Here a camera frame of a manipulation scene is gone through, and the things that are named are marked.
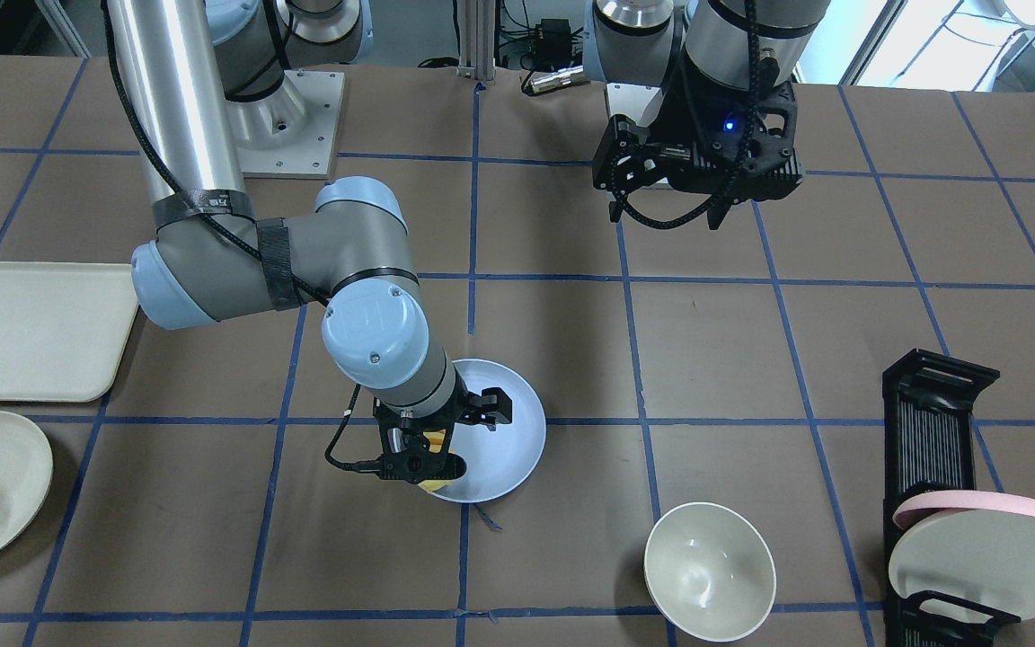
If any yellow bread piece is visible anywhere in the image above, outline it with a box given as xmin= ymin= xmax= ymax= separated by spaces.
xmin=419 ymin=430 xmax=455 ymax=494

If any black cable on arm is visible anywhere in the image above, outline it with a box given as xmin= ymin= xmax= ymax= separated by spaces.
xmin=101 ymin=0 xmax=334 ymax=306

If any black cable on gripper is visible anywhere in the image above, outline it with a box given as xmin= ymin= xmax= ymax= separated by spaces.
xmin=612 ymin=0 xmax=774 ymax=230

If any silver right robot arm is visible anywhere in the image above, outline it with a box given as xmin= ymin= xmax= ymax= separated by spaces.
xmin=100 ymin=1 xmax=514 ymax=484

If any light blue plate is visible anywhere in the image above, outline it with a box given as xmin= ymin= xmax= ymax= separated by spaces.
xmin=432 ymin=358 xmax=546 ymax=503

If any pink plate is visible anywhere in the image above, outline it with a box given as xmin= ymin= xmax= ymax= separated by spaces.
xmin=891 ymin=489 xmax=1035 ymax=531

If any cream rectangular tray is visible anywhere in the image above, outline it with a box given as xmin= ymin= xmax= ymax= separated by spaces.
xmin=0 ymin=261 xmax=138 ymax=403

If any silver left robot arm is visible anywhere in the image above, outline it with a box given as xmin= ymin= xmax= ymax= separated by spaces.
xmin=582 ymin=1 xmax=829 ymax=230

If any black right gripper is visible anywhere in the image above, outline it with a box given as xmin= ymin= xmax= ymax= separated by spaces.
xmin=373 ymin=386 xmax=514 ymax=484

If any aluminium frame post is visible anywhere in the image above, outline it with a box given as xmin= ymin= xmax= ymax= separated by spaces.
xmin=455 ymin=1 xmax=500 ymax=85

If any black dish rack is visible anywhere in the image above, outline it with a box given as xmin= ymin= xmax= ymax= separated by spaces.
xmin=880 ymin=348 xmax=1022 ymax=646

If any white ceramic bowl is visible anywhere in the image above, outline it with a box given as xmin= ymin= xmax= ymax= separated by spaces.
xmin=643 ymin=502 xmax=779 ymax=643

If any white plate in rack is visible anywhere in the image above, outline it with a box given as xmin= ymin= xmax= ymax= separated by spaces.
xmin=889 ymin=510 xmax=1035 ymax=621

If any black electronics box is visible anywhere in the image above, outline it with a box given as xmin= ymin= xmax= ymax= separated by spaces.
xmin=531 ymin=18 xmax=574 ymax=71

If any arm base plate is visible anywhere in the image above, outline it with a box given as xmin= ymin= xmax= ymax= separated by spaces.
xmin=225 ymin=70 xmax=346 ymax=182

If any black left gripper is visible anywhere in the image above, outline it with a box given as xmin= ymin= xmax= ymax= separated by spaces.
xmin=591 ymin=63 xmax=804 ymax=232

